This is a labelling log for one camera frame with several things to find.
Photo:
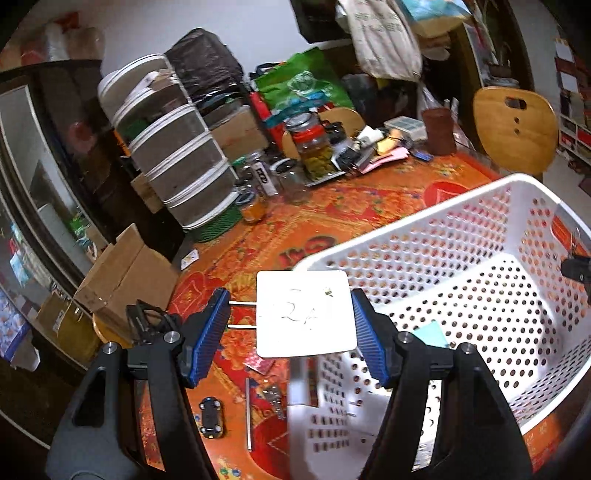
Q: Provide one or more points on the silver metal rod keys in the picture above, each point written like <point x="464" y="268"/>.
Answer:
<point x="262" y="402"/>

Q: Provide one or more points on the brown cardboard box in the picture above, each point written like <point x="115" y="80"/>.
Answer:
<point x="126" y="271"/>

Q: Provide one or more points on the empty glass jar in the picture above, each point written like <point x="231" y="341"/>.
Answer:
<point x="294" y="189"/>

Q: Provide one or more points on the white square power adapter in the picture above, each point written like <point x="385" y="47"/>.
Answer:
<point x="302" y="314"/>

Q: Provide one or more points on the white perforated plastic basket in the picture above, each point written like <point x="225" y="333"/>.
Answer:
<point x="484" y="267"/>

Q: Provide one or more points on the green shopping bag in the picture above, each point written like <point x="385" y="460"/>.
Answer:
<point x="301" y="77"/>

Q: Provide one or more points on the teal USB charger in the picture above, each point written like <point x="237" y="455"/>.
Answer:
<point x="432" y="335"/>

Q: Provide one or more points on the left wooden chair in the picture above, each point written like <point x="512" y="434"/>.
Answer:
<point x="107" y="334"/>

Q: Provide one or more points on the beige canvas tote bag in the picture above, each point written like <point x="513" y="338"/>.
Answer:
<point x="384" y="42"/>

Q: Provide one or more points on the far wooden chair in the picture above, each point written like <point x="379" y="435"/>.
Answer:
<point x="351" y="120"/>

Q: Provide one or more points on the wooden chair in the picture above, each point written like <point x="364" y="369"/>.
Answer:
<point x="107" y="334"/>
<point x="351" y="120"/>
<point x="518" y="129"/>

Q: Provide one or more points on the brown ceramic mug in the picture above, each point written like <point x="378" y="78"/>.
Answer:
<point x="439" y="126"/>

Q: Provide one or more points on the black folding phone stand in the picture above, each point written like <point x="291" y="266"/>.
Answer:
<point x="147" y="321"/>

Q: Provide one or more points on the black car key fob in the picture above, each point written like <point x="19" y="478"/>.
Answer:
<point x="211" y="419"/>

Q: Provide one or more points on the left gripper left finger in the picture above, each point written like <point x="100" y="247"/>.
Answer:
<point x="99" y="436"/>

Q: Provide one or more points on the right wooden chair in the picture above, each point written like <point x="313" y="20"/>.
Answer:
<point x="518" y="129"/>

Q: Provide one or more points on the black bag on shelf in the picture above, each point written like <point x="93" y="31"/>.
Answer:
<point x="204" y="64"/>

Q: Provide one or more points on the blue printed tote bag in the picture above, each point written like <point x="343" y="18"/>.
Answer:
<point x="434" y="18"/>

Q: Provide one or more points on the stacked mesh drawer tower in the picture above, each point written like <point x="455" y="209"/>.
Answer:
<point x="169" y="142"/>

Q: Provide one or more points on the orange honey jar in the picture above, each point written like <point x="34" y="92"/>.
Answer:
<point x="251" y="207"/>

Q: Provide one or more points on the pickle jar red lid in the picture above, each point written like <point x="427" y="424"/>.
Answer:
<point x="315" y="152"/>

